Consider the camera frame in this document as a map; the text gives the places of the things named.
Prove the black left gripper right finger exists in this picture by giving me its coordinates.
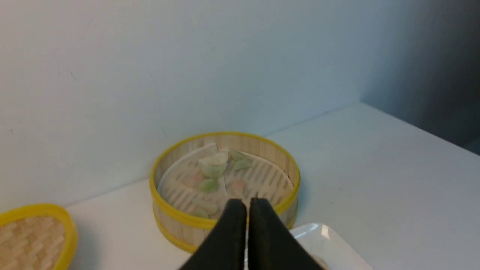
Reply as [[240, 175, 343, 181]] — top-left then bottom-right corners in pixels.
[[247, 198, 324, 270]]

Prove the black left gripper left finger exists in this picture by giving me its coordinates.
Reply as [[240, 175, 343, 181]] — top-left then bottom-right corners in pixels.
[[180, 199, 247, 270]]

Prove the white square plate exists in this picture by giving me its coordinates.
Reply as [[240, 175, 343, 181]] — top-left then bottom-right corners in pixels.
[[289, 223, 372, 270]]

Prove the green dumpling steamer front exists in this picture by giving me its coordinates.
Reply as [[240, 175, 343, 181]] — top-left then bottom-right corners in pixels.
[[191, 209, 210, 219]]

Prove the white dumpling steamer lower left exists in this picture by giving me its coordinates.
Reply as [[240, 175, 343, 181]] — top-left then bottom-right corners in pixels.
[[192, 198, 218, 216]]

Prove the pink dumpling steamer centre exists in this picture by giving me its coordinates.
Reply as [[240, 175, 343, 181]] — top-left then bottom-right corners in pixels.
[[229, 179, 246, 198]]

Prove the pink dumpling steamer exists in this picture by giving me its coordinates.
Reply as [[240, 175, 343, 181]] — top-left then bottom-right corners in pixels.
[[229, 179, 246, 198], [183, 173, 205, 188]]

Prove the green dumpling steamer middle left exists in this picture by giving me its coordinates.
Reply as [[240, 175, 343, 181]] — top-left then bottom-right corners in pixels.
[[197, 179, 218, 193]]

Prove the white steamer liner paper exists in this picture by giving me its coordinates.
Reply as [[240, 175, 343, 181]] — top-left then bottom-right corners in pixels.
[[154, 143, 293, 219]]

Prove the pink dumpling steamer left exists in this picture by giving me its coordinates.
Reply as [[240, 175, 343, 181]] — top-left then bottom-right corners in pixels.
[[183, 173, 205, 188]]

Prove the yellow rimmed bamboo steamer basket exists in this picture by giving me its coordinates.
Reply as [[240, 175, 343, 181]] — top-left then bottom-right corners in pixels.
[[149, 132, 301, 253]]

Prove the green dumpling steamer upper right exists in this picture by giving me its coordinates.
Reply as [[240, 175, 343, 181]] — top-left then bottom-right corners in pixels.
[[233, 159, 253, 171]]

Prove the white dumpling top of steamer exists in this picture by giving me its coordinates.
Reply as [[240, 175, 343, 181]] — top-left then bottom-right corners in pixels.
[[198, 151, 229, 167]]

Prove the green dumpling steamer far right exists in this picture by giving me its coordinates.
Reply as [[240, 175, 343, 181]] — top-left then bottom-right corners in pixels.
[[229, 149, 248, 161]]

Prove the yellow rimmed woven steamer lid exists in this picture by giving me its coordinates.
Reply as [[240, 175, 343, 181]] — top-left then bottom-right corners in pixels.
[[0, 204, 78, 270]]

